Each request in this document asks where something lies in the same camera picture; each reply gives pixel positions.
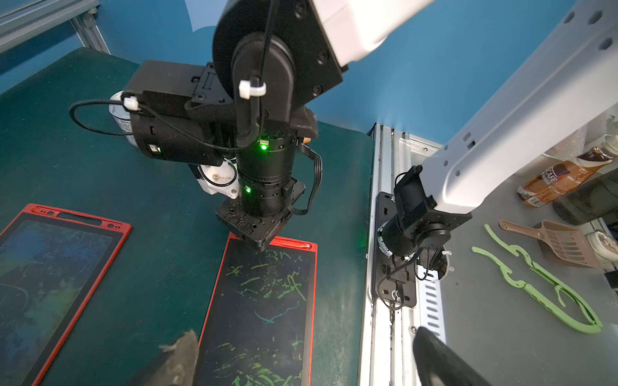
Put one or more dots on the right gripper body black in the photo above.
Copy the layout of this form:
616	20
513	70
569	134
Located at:
259	213

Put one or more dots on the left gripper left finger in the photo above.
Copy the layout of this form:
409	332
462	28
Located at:
175	364

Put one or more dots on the aluminium back rail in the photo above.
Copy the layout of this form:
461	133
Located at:
37	17

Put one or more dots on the silver tin can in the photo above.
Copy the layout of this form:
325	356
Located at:
122	118

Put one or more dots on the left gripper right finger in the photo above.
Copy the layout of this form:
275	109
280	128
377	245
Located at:
437	364

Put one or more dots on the red tablet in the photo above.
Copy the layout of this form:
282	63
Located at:
259	327
52	261

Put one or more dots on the brown litter scoop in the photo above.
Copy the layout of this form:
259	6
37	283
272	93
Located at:
560	243

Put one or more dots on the brown coffee bottle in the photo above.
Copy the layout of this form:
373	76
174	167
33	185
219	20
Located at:
564	177

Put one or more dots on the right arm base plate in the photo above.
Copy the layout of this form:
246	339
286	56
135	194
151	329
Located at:
393	278

